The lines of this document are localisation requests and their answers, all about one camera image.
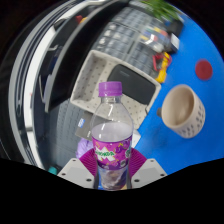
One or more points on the grey small-parts drawer cabinet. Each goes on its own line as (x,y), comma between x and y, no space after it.
(113,36)
(136,16)

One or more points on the green potted plant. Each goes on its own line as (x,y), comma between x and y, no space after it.
(161,8)

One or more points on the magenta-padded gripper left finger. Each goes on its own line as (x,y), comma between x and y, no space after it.
(75,170)

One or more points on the beige dotted ceramic mug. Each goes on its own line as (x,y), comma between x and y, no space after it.
(183,111)

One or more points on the purple-capped clear drink bottle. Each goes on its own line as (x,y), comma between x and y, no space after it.
(111,135)

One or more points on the white dotted storage bin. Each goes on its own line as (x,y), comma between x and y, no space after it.
(90,83)

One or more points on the black shelf unit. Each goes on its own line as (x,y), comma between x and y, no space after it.
(63,60)

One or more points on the drawer cabinet with coloured contents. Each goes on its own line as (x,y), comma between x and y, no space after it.
(146,43)

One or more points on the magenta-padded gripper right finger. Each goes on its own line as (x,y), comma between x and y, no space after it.
(150,170)

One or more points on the flat round red coaster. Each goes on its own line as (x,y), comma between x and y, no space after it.
(203,69)

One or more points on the dark grey upright box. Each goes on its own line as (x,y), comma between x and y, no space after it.
(83,126)

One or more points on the small white box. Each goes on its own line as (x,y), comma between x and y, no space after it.
(135,138)

